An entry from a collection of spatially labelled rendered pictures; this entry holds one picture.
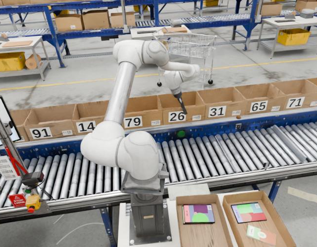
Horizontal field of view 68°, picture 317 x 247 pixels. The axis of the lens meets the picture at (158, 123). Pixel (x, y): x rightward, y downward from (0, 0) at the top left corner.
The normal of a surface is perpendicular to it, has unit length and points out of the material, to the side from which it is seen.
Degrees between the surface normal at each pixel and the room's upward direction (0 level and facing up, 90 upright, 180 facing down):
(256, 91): 89
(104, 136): 28
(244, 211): 0
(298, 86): 90
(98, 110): 89
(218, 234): 0
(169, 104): 89
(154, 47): 49
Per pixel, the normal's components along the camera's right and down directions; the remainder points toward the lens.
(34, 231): -0.04, -0.81
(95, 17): 0.07, 0.55
